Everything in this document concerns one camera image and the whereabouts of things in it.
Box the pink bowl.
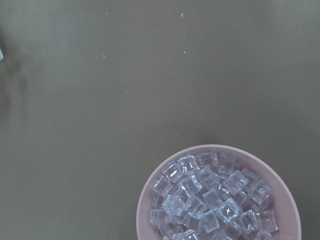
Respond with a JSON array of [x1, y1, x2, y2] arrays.
[[136, 144, 302, 240]]

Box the clear ice cubes pile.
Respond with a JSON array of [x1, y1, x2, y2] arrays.
[[149, 151, 278, 240]]

